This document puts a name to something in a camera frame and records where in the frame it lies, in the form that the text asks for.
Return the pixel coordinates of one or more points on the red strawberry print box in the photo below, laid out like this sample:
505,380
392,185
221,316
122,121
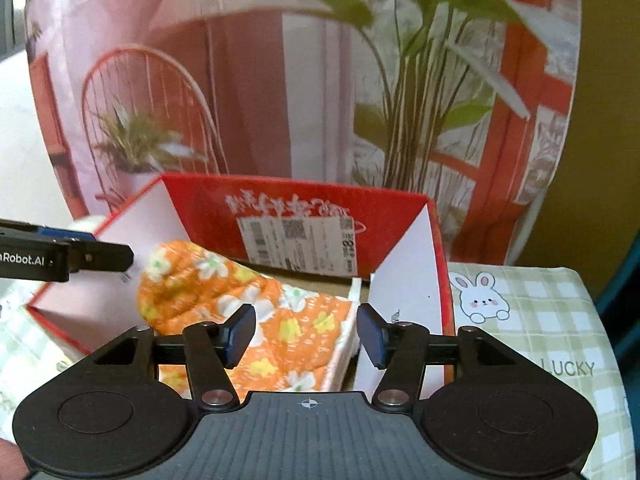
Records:
300,200

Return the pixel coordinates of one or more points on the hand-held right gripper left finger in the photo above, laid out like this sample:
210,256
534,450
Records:
239,334

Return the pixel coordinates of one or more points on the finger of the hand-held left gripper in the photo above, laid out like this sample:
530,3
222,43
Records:
65,232
102,256

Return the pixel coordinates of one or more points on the white soft lump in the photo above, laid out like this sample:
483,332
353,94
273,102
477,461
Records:
85,222

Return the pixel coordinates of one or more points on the wall poster with plants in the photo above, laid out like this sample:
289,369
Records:
280,85

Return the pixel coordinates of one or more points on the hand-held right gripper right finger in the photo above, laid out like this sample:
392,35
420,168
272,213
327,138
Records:
371,334

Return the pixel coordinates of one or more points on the orange floral oven mitt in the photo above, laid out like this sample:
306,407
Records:
300,310

